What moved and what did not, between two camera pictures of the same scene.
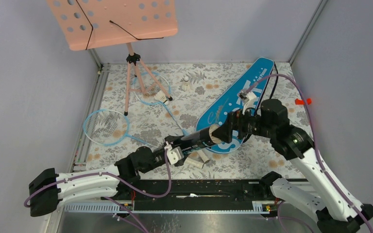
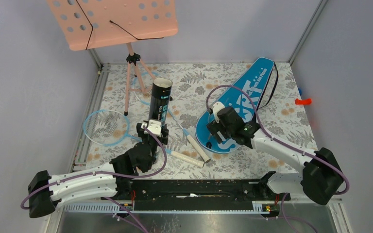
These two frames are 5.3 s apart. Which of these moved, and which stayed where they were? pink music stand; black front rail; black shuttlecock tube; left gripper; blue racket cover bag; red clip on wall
Moved: left gripper; black shuttlecock tube
Stayed: red clip on wall; black front rail; pink music stand; blue racket cover bag
